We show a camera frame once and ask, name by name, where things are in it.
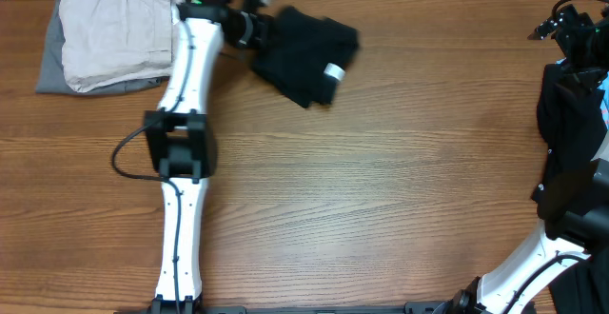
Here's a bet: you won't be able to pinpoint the light blue garment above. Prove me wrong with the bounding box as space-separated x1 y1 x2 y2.
556 58 608 127

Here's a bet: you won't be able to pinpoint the grey folded garment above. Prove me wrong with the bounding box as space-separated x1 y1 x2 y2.
35 0 164 96

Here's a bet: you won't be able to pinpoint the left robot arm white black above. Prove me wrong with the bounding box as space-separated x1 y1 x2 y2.
144 0 272 313

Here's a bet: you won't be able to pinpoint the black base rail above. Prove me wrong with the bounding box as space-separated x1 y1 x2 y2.
113 299 539 314

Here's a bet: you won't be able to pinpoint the black t-shirt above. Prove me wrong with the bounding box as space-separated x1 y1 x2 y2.
251 6 360 108

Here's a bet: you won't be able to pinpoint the black garment pile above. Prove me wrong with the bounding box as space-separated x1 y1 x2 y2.
531 64 608 314

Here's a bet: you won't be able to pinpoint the beige folded trousers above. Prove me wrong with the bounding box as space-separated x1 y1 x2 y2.
58 0 185 93

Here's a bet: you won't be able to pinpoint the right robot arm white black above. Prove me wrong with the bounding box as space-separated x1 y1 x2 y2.
404 0 608 313

